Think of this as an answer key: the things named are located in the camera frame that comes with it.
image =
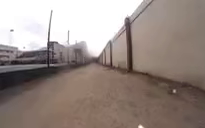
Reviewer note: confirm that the brown dirt road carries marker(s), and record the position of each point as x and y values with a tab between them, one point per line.
96	96

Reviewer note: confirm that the grey industrial building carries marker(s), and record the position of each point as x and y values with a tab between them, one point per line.
61	52

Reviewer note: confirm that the tall dark pole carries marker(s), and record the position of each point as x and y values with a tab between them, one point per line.
49	38

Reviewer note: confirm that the robot's own part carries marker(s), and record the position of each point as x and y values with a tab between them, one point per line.
140	126

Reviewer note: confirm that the small pale stone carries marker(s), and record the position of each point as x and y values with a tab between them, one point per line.
173	90

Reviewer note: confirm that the street lamp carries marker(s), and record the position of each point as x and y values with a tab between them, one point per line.
11	36

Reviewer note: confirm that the pale distant building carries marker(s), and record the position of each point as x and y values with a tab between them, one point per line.
3	54

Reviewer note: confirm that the long beige boundary wall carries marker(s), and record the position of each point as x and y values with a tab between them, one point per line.
170	40

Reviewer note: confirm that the low dark wall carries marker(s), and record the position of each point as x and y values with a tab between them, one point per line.
20	77

